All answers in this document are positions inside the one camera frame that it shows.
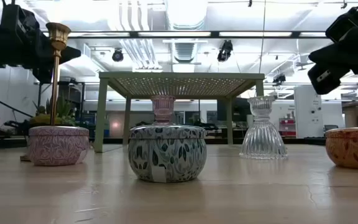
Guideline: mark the clear glass candlestick holder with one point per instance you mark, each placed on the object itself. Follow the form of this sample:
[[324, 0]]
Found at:
[[263, 137]]

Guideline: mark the white cabinet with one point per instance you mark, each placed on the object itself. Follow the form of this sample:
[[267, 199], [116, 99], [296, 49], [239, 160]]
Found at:
[[308, 112]]

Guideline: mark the black aluminium frame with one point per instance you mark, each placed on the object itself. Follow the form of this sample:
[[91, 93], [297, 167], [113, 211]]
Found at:
[[213, 34]]

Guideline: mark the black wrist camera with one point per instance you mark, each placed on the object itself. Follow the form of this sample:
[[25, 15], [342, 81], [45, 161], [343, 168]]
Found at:
[[353, 21], [15, 18]]

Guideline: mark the green perforated metal riser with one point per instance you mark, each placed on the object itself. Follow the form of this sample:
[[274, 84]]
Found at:
[[179, 75]]

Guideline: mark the pink patterned candle tin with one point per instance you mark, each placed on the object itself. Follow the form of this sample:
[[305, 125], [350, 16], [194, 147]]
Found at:
[[57, 146]]

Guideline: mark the black ceiling spotlight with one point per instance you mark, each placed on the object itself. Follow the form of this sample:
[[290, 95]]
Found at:
[[279, 79], [225, 49], [117, 56]]

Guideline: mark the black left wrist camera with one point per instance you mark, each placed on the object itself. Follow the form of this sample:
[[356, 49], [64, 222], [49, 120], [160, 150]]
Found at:
[[15, 18]]

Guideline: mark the orange patterned candle tin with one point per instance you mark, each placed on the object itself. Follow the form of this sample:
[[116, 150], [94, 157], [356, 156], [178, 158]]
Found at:
[[353, 149]]

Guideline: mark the pink glass candlestick holder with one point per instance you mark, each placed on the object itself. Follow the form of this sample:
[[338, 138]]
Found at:
[[163, 109]]

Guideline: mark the blue floral candle tin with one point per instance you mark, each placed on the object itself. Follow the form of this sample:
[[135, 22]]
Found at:
[[166, 155]]

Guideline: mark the tall brass candlestick holder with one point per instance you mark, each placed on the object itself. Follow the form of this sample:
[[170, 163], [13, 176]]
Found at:
[[55, 87]]

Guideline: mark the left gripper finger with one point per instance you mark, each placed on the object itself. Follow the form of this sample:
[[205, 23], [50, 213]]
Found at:
[[68, 55]]

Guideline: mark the red shelf cart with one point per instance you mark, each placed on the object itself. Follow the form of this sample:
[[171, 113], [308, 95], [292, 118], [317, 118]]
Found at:
[[287, 127]]

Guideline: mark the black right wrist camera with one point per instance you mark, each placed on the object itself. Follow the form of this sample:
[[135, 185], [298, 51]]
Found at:
[[353, 21]]

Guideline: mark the potted succulent plant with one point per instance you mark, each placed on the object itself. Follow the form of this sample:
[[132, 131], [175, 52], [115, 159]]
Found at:
[[65, 110]]

